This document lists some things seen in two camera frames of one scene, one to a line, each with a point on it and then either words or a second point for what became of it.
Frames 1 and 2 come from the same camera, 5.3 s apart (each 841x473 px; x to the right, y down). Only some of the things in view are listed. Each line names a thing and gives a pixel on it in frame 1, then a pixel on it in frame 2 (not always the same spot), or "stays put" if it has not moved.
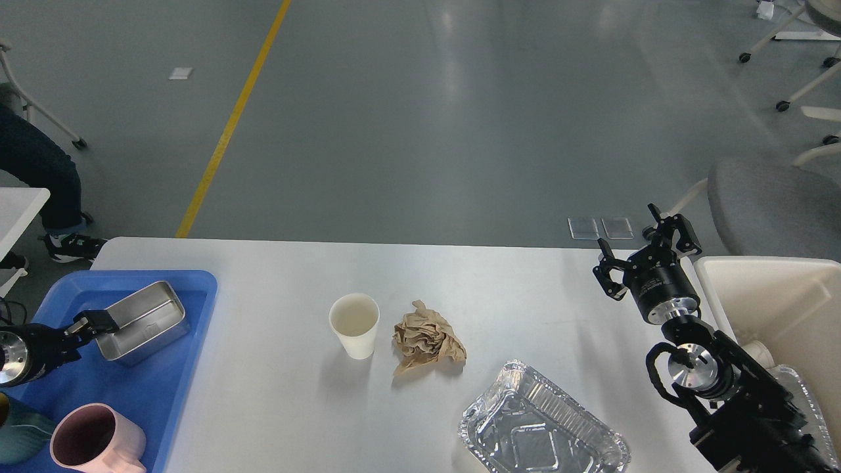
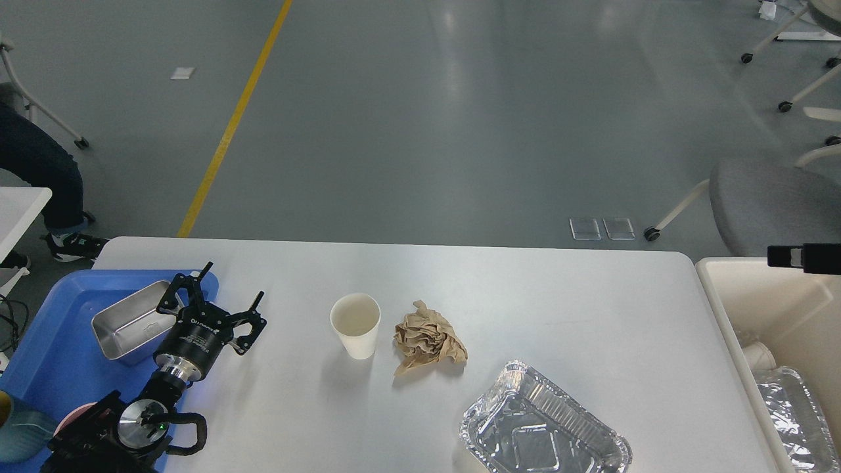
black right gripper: x=660 y=288 -> x=817 y=258
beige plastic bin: x=792 y=305 stays put
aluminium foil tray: x=526 y=423 stays put
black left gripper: x=28 y=351 -> x=192 y=346
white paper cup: x=355 y=316 stays put
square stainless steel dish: x=149 y=319 stays put
